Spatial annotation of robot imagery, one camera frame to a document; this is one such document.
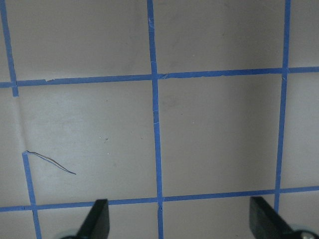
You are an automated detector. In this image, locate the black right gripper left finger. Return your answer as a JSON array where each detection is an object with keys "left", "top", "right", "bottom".
[{"left": 76, "top": 199, "right": 110, "bottom": 239}]

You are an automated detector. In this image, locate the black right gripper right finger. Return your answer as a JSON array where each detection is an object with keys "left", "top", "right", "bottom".
[{"left": 249, "top": 196, "right": 294, "bottom": 239}]

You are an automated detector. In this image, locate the loose blue tape thread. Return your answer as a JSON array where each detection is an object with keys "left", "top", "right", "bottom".
[{"left": 26, "top": 150, "right": 76, "bottom": 175}]

